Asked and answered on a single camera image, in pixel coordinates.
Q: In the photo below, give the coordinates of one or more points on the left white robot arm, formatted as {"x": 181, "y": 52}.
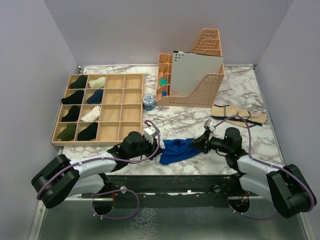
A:
{"x": 63, "y": 177}

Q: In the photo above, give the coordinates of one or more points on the white rolled sock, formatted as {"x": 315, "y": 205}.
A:
{"x": 92, "y": 115}

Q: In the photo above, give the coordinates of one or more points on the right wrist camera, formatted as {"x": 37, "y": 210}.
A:
{"x": 209, "y": 125}

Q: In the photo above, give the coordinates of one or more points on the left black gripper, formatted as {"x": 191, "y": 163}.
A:
{"x": 152, "y": 147}

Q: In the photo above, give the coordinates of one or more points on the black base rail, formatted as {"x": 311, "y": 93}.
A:
{"x": 170, "y": 191}

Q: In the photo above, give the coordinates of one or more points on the blue boxer underwear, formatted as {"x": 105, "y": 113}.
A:
{"x": 176, "y": 150}

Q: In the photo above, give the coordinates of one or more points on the peach file organizer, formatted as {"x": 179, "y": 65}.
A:
{"x": 204, "y": 94}

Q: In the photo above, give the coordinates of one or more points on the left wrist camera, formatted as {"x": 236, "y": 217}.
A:
{"x": 150, "y": 133}

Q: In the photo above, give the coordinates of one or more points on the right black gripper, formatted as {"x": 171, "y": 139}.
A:
{"x": 202, "y": 142}

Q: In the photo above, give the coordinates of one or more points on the grey white folder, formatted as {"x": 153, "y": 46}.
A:
{"x": 188, "y": 69}

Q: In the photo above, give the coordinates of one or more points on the black rolled sock bottom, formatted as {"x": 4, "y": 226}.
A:
{"x": 88, "y": 133}

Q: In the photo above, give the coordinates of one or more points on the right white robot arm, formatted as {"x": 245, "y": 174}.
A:
{"x": 284, "y": 186}

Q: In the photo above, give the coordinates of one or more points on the pale green rolled sock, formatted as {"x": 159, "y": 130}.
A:
{"x": 97, "y": 83}

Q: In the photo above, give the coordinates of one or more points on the beige underwear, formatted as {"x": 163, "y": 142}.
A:
{"x": 253, "y": 119}

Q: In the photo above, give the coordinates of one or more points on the black rolled sock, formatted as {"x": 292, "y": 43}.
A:
{"x": 72, "y": 115}
{"x": 79, "y": 83}
{"x": 74, "y": 99}
{"x": 88, "y": 133}

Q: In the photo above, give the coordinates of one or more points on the dark green rolled sock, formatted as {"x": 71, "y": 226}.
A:
{"x": 68, "y": 133}

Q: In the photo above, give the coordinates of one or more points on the wooden compartment tray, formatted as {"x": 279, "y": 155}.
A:
{"x": 121, "y": 109}

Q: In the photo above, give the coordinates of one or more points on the navy rolled sock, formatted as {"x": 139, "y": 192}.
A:
{"x": 96, "y": 98}

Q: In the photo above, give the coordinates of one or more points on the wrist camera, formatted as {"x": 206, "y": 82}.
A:
{"x": 150, "y": 133}
{"x": 209, "y": 125}

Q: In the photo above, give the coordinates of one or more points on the black rolled sock top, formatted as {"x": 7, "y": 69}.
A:
{"x": 79, "y": 83}

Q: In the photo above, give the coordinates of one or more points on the blue patterned round tin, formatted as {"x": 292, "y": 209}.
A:
{"x": 148, "y": 102}

